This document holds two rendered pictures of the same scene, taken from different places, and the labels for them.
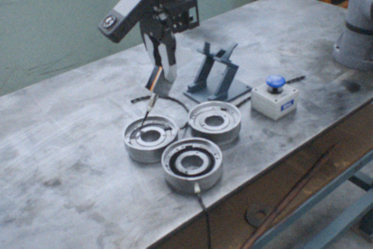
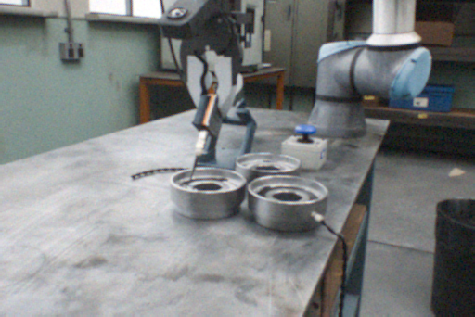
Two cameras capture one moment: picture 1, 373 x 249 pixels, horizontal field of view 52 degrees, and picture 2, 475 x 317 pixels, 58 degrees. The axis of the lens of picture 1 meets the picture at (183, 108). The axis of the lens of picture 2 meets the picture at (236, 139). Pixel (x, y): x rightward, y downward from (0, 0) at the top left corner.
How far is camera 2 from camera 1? 0.44 m
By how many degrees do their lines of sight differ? 37
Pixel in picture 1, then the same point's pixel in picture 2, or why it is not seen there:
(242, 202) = not seen: hidden behind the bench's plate
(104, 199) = (198, 259)
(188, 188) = (307, 218)
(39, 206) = (95, 290)
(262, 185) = not seen: hidden behind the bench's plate
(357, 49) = (339, 118)
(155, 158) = (232, 206)
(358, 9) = (333, 79)
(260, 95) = (295, 145)
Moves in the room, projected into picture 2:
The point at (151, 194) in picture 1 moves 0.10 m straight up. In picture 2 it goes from (258, 241) to (262, 159)
